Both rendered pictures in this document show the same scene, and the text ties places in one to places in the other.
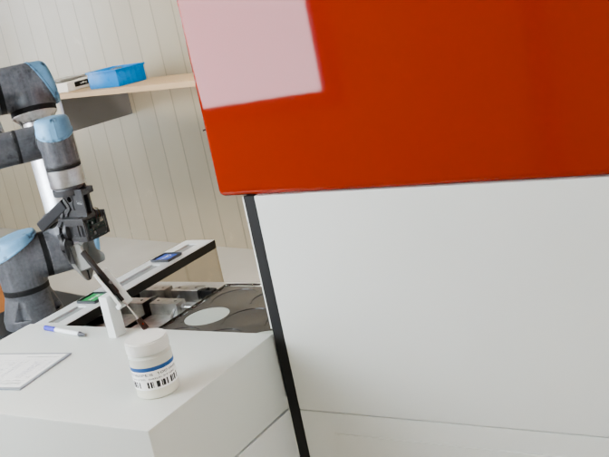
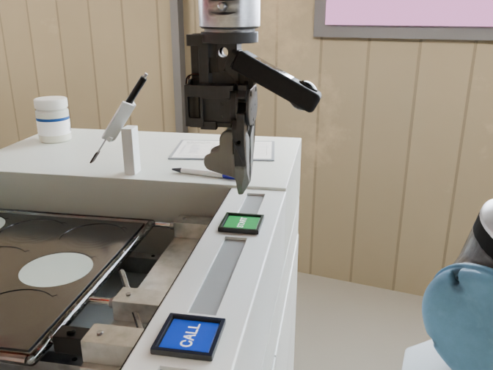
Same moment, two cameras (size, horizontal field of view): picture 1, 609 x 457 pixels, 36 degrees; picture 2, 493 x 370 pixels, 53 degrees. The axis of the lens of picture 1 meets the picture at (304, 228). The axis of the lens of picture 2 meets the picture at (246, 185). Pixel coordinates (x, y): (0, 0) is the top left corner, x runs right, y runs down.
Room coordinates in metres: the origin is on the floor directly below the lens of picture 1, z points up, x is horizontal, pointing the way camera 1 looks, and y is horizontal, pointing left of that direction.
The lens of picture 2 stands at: (2.61, 0.24, 1.25)
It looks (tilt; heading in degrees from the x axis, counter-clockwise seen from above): 19 degrees down; 156
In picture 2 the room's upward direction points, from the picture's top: straight up
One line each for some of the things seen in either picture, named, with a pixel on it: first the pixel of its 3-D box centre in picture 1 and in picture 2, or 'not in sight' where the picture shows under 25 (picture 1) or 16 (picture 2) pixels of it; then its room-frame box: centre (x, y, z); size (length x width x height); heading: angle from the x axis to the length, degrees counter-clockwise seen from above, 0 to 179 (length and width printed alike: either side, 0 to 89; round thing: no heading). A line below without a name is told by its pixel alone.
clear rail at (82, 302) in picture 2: (180, 316); (106, 274); (1.97, 0.30, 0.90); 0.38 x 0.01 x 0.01; 146
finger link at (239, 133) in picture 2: not in sight; (240, 131); (2.03, 0.48, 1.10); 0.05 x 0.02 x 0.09; 146
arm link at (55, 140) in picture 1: (56, 142); not in sight; (2.01, 0.48, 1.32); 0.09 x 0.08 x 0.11; 18
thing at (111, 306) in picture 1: (115, 303); (121, 136); (1.72, 0.38, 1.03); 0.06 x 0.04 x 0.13; 56
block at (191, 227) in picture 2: not in sight; (199, 227); (1.86, 0.48, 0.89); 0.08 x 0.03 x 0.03; 56
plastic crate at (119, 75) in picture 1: (116, 75); not in sight; (5.60, 0.90, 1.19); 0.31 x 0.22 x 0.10; 44
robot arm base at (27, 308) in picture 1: (30, 302); not in sight; (2.32, 0.72, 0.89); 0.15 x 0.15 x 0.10
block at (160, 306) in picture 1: (168, 306); (147, 305); (2.06, 0.34, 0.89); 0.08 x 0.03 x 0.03; 56
